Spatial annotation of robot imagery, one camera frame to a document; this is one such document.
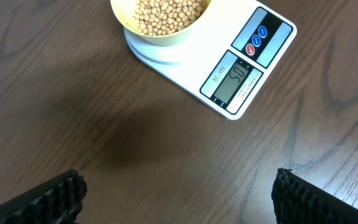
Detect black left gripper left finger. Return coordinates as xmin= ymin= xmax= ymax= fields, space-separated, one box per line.
xmin=0 ymin=169 xmax=88 ymax=224

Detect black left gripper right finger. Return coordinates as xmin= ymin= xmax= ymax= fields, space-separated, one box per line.
xmin=271 ymin=168 xmax=358 ymax=224

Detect white digital kitchen scale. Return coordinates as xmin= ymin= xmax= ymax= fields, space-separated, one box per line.
xmin=124 ymin=0 xmax=297 ymax=120

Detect pale yellow plastic bowl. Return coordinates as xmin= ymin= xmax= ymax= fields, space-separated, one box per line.
xmin=111 ymin=0 xmax=211 ymax=46

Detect soybeans in bowl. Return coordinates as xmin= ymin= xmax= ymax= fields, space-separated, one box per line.
xmin=132 ymin=0 xmax=210 ymax=37

